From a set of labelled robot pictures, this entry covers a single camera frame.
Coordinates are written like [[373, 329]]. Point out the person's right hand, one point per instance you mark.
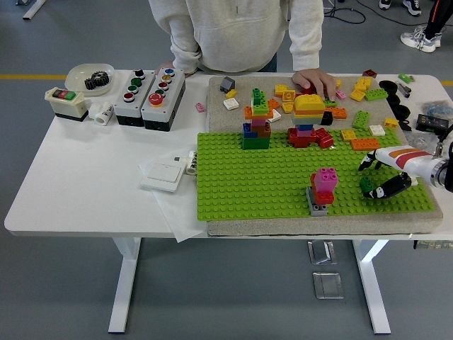
[[165, 65]]

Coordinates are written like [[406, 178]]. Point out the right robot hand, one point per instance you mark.
[[410, 159]]

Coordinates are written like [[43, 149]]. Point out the person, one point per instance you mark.
[[421, 39], [412, 5], [240, 32]]

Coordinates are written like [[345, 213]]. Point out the small black clip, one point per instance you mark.
[[405, 125]]

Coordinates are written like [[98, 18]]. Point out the dark green brick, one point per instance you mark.
[[366, 184]]

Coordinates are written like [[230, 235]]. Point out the metal hand tool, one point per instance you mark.
[[404, 90]]

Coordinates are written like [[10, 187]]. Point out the green-based multicolour brick tower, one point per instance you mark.
[[255, 141]]

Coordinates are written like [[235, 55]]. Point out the long light green brick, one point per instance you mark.
[[361, 119], [376, 94]]

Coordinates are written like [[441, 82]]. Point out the emergency-stop button control box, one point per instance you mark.
[[157, 113]]

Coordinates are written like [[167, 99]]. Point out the red-based yellow-domed brick tower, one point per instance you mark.
[[308, 104]]

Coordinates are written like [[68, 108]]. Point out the black square brick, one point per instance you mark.
[[327, 118]]

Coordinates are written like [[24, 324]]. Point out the white red-green switch box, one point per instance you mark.
[[67, 106]]

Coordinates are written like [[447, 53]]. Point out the pink square brick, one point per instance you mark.
[[325, 190], [327, 177]]

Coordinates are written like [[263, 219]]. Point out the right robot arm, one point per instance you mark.
[[447, 177]]

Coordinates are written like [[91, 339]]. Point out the white table foot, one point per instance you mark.
[[33, 8]]

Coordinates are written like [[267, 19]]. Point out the grey-brown mat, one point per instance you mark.
[[247, 228]]

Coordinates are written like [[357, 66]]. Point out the small green keyed block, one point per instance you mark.
[[403, 77]]

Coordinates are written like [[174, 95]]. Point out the small yellow brick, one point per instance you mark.
[[230, 93]]

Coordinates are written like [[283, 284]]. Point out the flat light green brick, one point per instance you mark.
[[331, 103]]

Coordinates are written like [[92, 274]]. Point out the white printed tube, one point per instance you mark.
[[191, 170]]

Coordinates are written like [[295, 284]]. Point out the large red brick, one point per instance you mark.
[[325, 139]]

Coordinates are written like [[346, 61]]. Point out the grey square brick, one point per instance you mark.
[[318, 210]]

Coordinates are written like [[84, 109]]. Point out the green studded baseplate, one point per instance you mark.
[[247, 184]]

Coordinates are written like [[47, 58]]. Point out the narrow red brick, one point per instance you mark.
[[308, 89]]

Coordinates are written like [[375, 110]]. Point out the white paper sheet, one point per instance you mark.
[[177, 216]]

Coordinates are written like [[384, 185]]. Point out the person's right forearm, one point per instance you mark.
[[185, 46]]

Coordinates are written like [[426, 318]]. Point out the small pink brick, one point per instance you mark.
[[200, 107], [340, 94]]

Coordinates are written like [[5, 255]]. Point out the black gear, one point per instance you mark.
[[95, 80]]

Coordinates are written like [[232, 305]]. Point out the three-button control box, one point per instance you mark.
[[124, 110]]

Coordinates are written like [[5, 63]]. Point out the person's left forearm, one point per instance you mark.
[[306, 39]]

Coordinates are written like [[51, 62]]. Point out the person's left hand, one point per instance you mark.
[[318, 79]]

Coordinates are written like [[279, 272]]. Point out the white pipe tee fitting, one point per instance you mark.
[[101, 113]]

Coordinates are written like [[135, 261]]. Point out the plastic bag of blue parts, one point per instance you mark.
[[439, 108]]

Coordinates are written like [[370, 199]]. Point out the white bowl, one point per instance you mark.
[[76, 79]]

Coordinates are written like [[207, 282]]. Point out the small orange brick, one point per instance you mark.
[[274, 104]]

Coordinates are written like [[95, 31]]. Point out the black electronic device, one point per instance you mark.
[[431, 122]]

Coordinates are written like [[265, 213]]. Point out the red square brick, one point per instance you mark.
[[323, 198]]

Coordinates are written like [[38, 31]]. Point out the white wall switch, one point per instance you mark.
[[161, 175]]

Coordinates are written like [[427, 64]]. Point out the metal floor socket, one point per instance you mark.
[[321, 252], [328, 285]]

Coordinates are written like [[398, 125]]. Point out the white table leg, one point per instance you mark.
[[123, 301], [374, 301]]

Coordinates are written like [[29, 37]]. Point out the grey sloped brick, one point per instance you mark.
[[226, 84]]

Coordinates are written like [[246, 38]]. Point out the clear bag of screws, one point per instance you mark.
[[417, 140]]

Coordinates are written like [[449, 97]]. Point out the brown brick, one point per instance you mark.
[[369, 73]]

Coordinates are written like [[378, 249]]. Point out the desk control panel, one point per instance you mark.
[[431, 244]]

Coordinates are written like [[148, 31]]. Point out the white square brick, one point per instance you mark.
[[377, 130], [275, 116], [230, 103]]

